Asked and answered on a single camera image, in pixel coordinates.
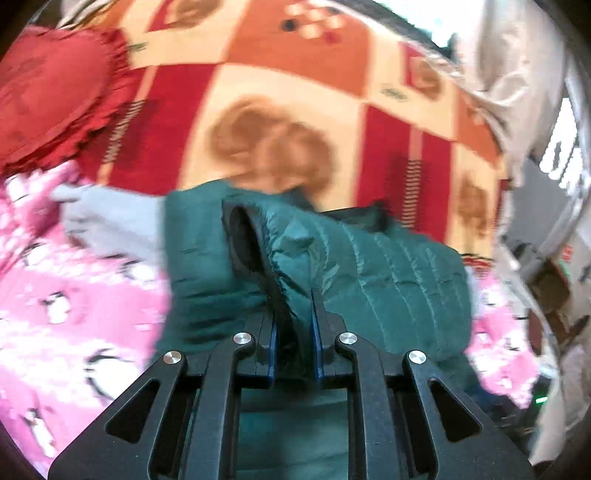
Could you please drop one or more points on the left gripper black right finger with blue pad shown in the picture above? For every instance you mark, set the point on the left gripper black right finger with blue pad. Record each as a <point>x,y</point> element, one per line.
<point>405,419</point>

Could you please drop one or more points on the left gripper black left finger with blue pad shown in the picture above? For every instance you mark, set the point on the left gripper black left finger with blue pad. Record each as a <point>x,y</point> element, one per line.
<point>180,418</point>

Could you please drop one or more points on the dark green quilted jacket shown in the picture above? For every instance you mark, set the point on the dark green quilted jacket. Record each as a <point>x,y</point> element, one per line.
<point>232,253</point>

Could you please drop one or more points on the pink penguin bedsheet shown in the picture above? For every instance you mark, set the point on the pink penguin bedsheet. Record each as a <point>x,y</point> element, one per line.
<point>77,329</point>

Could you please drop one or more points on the grey folded sweater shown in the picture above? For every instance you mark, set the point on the grey folded sweater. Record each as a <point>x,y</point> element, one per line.
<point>112,222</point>

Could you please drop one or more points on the red orange rose blanket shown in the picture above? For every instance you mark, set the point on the red orange rose blanket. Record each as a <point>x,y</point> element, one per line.
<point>272,95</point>

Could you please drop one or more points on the red heart ruffled pillow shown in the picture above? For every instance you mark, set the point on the red heart ruffled pillow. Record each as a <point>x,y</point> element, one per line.
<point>58,88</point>

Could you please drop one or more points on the beige curtain right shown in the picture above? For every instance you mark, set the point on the beige curtain right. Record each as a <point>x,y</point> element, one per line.
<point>513,58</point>

